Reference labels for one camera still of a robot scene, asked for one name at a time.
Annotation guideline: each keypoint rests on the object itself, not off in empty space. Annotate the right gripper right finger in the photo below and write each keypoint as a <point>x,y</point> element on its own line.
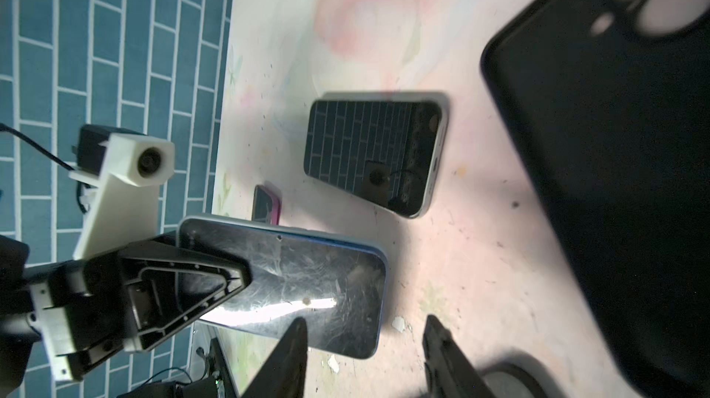
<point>448,372</point>

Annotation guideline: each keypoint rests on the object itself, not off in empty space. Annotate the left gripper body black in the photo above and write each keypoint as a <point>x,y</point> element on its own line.
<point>81,310</point>

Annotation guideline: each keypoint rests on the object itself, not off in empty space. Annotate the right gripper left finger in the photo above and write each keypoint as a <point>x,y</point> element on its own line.
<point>283,374</point>

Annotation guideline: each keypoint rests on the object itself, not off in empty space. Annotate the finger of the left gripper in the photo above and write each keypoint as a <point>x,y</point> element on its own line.
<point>166,288</point>

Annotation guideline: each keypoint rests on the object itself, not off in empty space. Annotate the blue phone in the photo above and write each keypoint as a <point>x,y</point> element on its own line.
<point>336,283</point>

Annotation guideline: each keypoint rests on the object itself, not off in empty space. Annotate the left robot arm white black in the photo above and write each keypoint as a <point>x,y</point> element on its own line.
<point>17,337</point>

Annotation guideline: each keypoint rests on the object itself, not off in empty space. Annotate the black phone left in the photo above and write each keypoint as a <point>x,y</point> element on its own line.
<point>266,206</point>

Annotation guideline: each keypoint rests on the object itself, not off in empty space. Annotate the black phone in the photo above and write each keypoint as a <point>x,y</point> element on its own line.
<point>266,206</point>
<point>381,147</point>

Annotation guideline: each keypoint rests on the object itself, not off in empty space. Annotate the black phone upper centre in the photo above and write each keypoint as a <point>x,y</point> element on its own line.
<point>381,147</point>

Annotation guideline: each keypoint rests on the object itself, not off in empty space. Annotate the black phone case upper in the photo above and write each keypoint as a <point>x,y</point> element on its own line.
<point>607,104</point>

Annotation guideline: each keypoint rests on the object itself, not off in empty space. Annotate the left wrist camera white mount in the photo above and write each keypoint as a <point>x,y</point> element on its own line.
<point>124,170</point>

